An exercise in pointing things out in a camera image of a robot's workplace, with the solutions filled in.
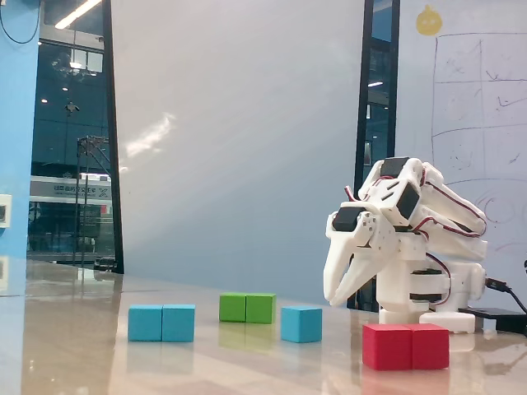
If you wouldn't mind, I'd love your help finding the small blue cube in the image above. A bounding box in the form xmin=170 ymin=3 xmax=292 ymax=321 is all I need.
xmin=280 ymin=305 xmax=324 ymax=344

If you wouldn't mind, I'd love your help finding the white wall switch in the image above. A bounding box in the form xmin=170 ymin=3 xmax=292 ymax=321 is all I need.
xmin=0 ymin=193 xmax=13 ymax=229

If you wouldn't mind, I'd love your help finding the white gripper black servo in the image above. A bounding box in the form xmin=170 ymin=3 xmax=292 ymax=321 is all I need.
xmin=323 ymin=200 xmax=399 ymax=308

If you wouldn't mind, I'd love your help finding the whiteboard with drawn grid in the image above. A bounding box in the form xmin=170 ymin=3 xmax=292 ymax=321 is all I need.
xmin=394 ymin=0 xmax=527 ymax=316

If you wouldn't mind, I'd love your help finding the yellow round sticker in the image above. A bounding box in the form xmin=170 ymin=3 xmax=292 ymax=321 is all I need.
xmin=415 ymin=4 xmax=444 ymax=38

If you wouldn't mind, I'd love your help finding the flat black box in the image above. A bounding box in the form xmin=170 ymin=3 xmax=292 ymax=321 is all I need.
xmin=457 ymin=306 xmax=527 ymax=332

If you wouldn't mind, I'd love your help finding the black plug and cable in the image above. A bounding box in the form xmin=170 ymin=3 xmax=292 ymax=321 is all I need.
xmin=484 ymin=277 xmax=527 ymax=314

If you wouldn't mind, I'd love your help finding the long blue block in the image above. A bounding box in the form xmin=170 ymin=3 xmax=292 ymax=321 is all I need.
xmin=128 ymin=304 xmax=196 ymax=343

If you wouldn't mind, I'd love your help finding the black window frame post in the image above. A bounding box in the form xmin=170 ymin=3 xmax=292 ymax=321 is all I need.
xmin=100 ymin=0 xmax=126 ymax=275
xmin=346 ymin=0 xmax=401 ymax=310

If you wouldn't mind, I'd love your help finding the long red block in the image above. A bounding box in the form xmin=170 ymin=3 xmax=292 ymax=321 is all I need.
xmin=361 ymin=323 xmax=450 ymax=372

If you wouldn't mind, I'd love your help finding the thin black hanging cable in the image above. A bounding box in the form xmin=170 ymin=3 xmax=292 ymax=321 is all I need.
xmin=0 ymin=0 xmax=44 ymax=44

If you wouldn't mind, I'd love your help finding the dark metal scaffold frame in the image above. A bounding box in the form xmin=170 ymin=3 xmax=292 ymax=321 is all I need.
xmin=75 ymin=134 xmax=113 ymax=268

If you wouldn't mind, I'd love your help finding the long green block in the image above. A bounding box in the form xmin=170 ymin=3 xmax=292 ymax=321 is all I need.
xmin=218 ymin=292 xmax=277 ymax=325

